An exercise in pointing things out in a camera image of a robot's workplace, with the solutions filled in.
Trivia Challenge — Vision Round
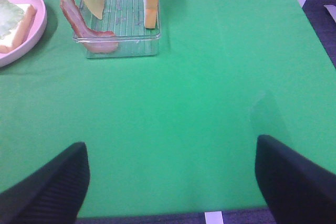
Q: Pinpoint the white floor tape strip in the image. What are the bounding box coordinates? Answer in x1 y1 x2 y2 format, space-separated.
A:
204 211 224 224

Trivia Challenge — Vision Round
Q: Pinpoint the wavy bacon strip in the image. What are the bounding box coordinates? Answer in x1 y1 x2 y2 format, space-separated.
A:
60 0 118 54

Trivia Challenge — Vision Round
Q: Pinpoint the clear right plastic container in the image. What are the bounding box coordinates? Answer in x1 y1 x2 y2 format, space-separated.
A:
73 0 161 59

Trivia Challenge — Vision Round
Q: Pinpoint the green tablecloth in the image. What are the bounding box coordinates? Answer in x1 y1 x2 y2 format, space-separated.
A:
1 0 335 217

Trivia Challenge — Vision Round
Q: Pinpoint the green lettuce leaf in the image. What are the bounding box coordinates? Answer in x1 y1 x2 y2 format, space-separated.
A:
1 0 25 39

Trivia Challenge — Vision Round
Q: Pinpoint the toast bread slice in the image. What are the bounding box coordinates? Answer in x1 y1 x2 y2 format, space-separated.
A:
1 4 36 54

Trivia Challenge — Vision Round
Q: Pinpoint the pink round plate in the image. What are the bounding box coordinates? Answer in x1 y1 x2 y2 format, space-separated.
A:
1 0 47 67

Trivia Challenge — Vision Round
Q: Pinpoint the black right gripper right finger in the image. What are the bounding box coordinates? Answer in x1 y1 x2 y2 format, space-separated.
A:
255 135 335 223

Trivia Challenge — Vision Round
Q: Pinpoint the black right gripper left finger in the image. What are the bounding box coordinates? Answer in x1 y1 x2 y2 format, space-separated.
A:
1 142 90 223

